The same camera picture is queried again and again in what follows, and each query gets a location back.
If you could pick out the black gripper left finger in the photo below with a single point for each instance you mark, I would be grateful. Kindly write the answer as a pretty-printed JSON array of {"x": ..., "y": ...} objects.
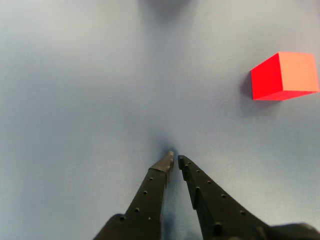
[{"x": 145, "y": 200}]

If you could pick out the red cube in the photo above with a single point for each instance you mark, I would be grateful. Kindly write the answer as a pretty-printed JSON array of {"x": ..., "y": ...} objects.
[{"x": 275, "y": 77}]

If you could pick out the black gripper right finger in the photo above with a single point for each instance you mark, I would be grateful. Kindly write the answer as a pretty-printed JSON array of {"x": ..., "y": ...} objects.
[{"x": 215, "y": 207}]

